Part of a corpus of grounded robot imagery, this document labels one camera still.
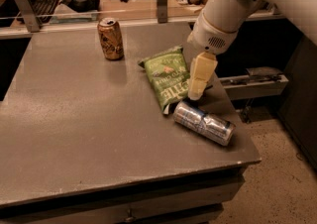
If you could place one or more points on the left metal divider bracket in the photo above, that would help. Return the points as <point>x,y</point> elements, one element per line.
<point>27,12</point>

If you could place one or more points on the grey table drawer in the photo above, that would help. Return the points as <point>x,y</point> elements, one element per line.
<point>194,201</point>

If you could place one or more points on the gold brown soda can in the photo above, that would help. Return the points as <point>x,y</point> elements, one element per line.
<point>110,38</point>

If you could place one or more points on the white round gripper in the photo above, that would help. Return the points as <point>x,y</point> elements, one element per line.
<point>208,37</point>

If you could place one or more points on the green jalapeno chip bag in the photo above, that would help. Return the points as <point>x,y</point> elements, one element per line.
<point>168,75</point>

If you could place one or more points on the black headphones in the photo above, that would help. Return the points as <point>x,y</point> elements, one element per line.
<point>81,6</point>

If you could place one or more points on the silver blue redbull can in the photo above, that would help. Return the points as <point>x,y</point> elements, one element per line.
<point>208,125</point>

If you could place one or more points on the black keyboard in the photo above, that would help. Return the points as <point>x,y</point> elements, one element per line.
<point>43,9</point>

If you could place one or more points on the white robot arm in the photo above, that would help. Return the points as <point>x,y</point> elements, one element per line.
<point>218,24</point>

